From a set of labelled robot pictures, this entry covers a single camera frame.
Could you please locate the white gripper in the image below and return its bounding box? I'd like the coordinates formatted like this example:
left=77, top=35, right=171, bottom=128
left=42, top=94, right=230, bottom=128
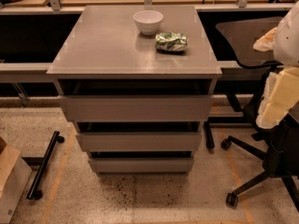
left=253, top=27, right=299, bottom=129

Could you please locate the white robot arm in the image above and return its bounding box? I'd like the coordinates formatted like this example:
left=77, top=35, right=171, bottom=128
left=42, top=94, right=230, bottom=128
left=253, top=2, right=299, bottom=129

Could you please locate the grey drawer cabinet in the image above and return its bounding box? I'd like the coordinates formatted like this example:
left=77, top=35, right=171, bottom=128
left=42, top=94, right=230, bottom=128
left=46, top=5, right=223, bottom=176

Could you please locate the grey top drawer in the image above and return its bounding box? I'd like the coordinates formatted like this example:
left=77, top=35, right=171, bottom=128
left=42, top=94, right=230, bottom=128
left=59, top=95, right=212, bottom=122

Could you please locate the green crumpled chip bag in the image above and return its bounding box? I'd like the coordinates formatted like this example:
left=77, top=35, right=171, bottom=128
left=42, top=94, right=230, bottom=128
left=155, top=32, right=188, bottom=52

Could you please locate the black office chair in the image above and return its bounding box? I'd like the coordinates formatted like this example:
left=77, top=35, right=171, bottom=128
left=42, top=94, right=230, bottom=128
left=217, top=18, right=299, bottom=209

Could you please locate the white bowl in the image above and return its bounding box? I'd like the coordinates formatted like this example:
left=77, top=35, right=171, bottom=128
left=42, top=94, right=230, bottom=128
left=134, top=10, right=164, bottom=35

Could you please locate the cardboard box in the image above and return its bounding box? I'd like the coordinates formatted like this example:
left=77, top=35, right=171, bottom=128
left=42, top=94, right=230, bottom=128
left=0, top=138, right=32, bottom=224

